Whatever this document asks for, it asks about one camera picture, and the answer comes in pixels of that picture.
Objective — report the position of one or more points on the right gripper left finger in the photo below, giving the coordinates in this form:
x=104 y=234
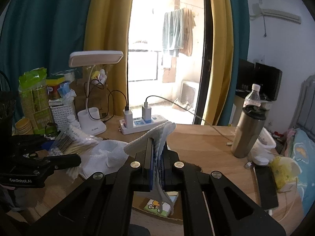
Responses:
x=102 y=204

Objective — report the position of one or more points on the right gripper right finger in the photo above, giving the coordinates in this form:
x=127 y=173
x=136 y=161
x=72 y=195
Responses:
x=211 y=203

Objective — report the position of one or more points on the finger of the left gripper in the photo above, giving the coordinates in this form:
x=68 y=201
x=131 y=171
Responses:
x=53 y=163

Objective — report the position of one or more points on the cotton swab bag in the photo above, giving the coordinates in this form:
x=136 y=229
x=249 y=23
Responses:
x=73 y=140

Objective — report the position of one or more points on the tissue packet with cartoon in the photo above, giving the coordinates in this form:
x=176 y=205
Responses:
x=163 y=210

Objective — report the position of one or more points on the white dotted cloth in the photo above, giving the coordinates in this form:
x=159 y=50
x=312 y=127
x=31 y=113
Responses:
x=159 y=135

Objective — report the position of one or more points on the white towel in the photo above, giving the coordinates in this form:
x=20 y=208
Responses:
x=107 y=157

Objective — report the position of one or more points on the brown cardboard box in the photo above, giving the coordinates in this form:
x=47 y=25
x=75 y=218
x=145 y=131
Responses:
x=140 y=199

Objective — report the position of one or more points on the white pill bottle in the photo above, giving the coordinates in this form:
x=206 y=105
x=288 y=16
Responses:
x=76 y=124
x=71 y=119

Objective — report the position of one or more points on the white perforated basket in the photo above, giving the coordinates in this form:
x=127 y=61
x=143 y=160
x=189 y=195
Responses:
x=60 y=114

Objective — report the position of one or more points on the white desk lamp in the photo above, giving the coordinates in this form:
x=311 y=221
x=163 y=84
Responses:
x=89 y=118

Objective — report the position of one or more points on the black smartphone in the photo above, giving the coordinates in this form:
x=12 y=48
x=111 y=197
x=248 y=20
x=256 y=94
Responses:
x=267 y=187

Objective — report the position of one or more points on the green paper cup package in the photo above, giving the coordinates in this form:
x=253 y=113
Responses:
x=34 y=99

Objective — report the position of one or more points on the white plastic container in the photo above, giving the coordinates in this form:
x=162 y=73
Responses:
x=263 y=145

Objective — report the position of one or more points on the yellow tissue pack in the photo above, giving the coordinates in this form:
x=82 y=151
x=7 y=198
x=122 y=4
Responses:
x=285 y=171

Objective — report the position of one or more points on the steel travel tumbler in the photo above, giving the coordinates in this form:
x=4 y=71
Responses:
x=250 y=124

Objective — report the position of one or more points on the white power strip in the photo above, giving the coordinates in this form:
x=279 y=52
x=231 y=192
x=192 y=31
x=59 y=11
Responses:
x=140 y=125

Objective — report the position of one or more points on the white computer desk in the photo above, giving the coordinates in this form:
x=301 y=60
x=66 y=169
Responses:
x=237 y=108

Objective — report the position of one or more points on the teal patterned blanket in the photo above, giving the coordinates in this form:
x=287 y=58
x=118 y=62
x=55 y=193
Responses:
x=301 y=149

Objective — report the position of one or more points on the clear water bottle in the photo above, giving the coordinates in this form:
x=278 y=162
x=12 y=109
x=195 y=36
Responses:
x=253 y=97

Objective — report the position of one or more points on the grey padded headboard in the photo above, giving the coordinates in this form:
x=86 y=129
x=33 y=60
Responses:
x=304 y=115

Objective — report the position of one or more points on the right yellow curtain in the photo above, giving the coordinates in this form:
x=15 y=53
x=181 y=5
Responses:
x=221 y=60

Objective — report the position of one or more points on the yellow curtain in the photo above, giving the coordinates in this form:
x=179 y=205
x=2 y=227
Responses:
x=107 y=28
x=221 y=60

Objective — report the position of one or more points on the black monitor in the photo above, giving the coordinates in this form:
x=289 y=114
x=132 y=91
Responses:
x=267 y=77

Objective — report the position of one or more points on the left teal curtain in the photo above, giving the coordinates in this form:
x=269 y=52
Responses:
x=41 y=33

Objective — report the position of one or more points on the teal curtain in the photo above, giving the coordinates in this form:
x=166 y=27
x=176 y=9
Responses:
x=41 y=33
x=241 y=29

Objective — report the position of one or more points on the left yellow curtain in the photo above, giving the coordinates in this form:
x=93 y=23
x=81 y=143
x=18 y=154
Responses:
x=107 y=28

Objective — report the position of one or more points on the white air conditioner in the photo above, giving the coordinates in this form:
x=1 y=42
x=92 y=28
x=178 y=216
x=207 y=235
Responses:
x=260 y=12

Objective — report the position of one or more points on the right teal curtain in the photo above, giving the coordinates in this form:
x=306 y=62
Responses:
x=241 y=29

